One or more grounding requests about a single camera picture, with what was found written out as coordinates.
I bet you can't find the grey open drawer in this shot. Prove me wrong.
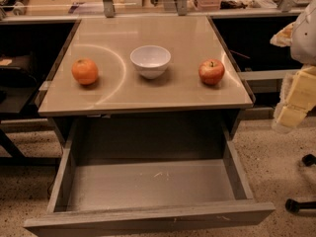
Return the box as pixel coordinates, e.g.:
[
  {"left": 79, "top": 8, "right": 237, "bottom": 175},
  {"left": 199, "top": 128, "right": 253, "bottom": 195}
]
[{"left": 25, "top": 119, "right": 275, "bottom": 237}]

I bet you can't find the orange fruit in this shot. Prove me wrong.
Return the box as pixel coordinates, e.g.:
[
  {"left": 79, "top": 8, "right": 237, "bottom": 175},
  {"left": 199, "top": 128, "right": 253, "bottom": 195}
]
[{"left": 71, "top": 58, "right": 99, "bottom": 85}]

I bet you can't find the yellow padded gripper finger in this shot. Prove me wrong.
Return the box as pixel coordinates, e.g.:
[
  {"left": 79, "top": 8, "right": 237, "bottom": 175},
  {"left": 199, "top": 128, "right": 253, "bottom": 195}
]
[{"left": 272, "top": 66, "right": 316, "bottom": 133}]

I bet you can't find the red apple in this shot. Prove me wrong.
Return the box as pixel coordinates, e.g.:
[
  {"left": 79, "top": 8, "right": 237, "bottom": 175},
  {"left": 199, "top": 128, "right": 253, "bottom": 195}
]
[{"left": 198, "top": 59, "right": 225, "bottom": 85}]

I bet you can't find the black chair base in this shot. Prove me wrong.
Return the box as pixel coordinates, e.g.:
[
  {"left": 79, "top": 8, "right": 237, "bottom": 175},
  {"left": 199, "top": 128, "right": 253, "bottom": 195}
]
[{"left": 284, "top": 153, "right": 316, "bottom": 214}]

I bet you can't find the white bowl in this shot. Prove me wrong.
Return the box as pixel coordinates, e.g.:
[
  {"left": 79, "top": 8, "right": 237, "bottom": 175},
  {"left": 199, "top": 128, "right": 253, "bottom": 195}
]
[{"left": 129, "top": 45, "right": 171, "bottom": 79}]

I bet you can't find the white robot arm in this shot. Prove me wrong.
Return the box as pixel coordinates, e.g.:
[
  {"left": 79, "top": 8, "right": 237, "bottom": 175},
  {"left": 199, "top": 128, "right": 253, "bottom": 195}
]
[{"left": 270, "top": 0, "right": 316, "bottom": 133}]

